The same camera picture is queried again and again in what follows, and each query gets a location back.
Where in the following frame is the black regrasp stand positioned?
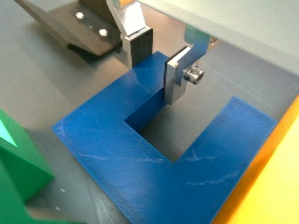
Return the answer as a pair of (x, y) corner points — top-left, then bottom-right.
(15, 0), (122, 56)

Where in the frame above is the blue U-shaped block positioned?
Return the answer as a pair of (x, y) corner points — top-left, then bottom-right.
(52, 52), (277, 224)

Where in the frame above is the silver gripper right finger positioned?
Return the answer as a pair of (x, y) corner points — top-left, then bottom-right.
(163, 24), (211, 105)

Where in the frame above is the green arch-shaped block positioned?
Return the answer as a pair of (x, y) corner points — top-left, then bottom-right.
(0, 109), (84, 224)

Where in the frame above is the yellow long bar block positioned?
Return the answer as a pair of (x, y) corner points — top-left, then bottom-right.
(213, 95), (299, 224)

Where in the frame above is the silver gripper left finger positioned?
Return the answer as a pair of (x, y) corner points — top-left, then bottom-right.
(107, 0), (154, 67)

